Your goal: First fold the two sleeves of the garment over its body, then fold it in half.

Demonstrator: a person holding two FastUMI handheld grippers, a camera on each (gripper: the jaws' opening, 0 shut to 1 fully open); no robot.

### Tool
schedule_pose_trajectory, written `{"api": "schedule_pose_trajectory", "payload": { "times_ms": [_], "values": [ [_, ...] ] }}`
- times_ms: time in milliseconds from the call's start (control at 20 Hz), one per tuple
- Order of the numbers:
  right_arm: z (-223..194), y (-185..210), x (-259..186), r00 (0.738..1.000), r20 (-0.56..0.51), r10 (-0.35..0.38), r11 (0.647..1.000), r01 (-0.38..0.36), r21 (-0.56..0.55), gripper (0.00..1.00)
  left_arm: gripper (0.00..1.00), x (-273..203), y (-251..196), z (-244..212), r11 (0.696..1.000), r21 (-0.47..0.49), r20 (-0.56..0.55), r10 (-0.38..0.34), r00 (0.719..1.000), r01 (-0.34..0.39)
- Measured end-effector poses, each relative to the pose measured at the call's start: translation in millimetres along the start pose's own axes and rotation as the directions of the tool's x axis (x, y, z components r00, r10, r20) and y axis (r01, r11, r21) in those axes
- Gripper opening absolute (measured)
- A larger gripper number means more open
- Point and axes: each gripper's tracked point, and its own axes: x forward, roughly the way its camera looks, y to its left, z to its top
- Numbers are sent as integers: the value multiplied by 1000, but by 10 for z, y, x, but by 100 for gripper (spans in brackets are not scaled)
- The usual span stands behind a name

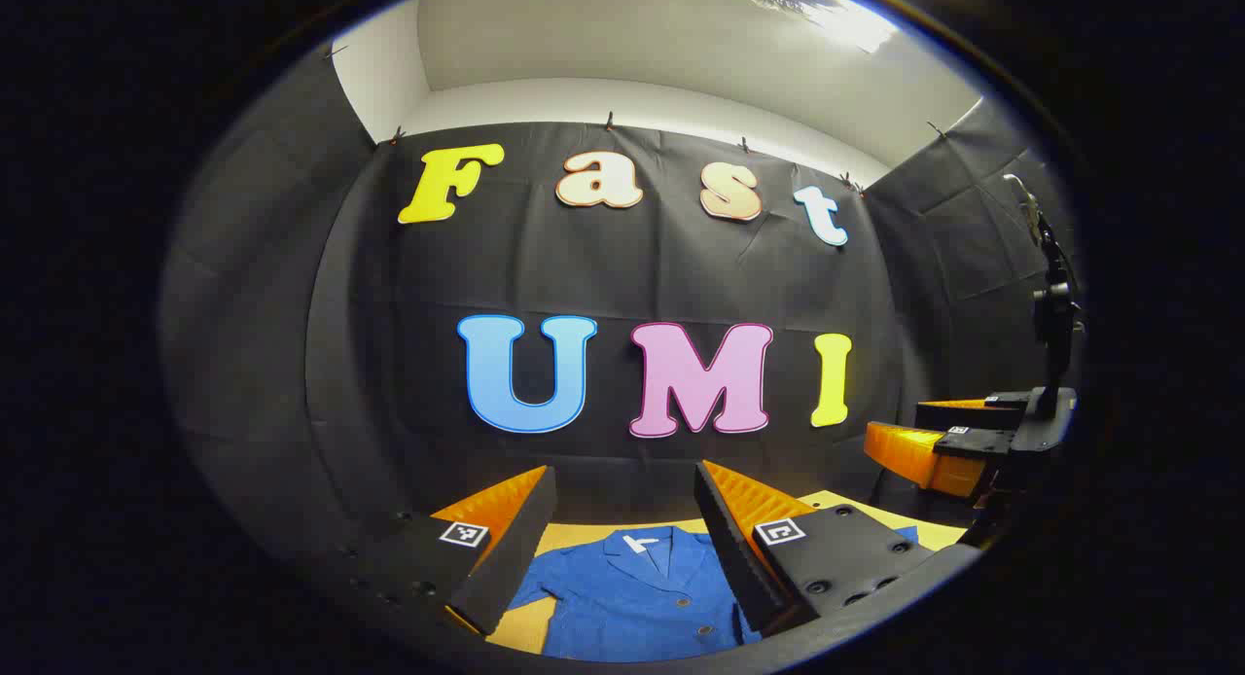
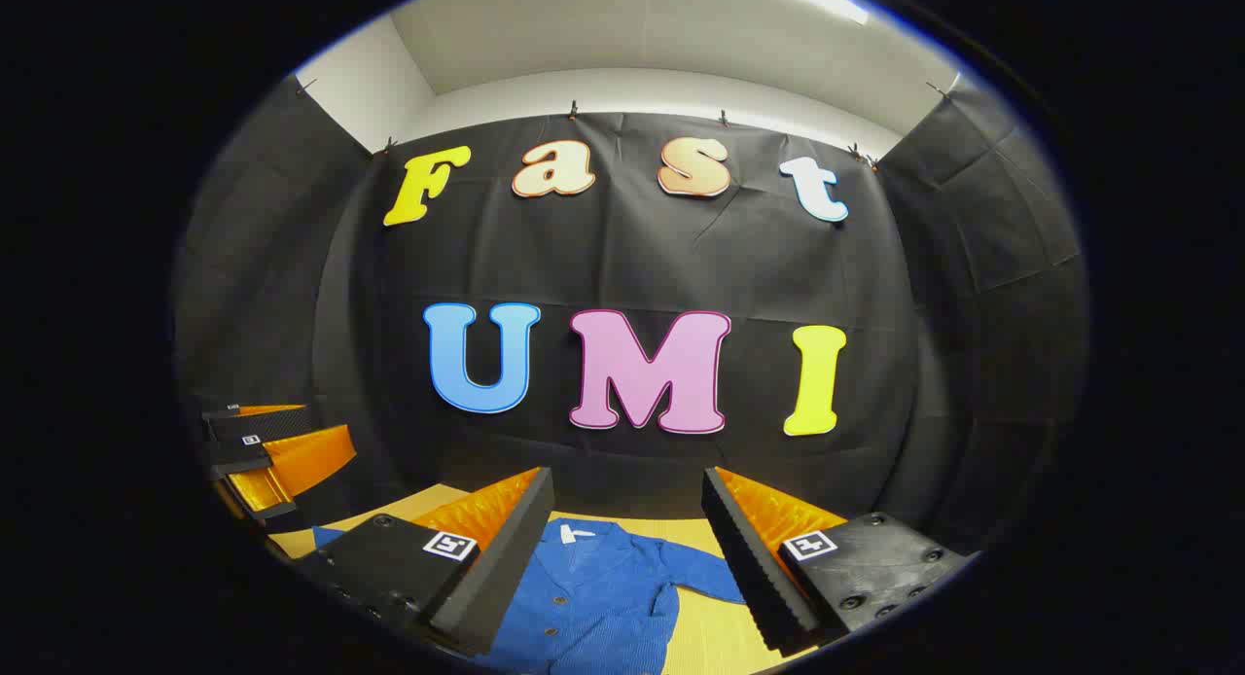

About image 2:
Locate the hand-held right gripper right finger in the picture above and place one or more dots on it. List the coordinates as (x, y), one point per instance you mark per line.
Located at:
(759, 578)

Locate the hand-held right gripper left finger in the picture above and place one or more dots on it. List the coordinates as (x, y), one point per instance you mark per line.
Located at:
(501, 578)

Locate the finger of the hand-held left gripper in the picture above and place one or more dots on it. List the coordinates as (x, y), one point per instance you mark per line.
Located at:
(282, 424)
(229, 451)

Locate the blue knit cardigan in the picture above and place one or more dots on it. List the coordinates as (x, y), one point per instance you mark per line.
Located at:
(603, 597)

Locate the black backdrop cloth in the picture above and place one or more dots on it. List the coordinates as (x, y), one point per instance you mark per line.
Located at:
(622, 257)

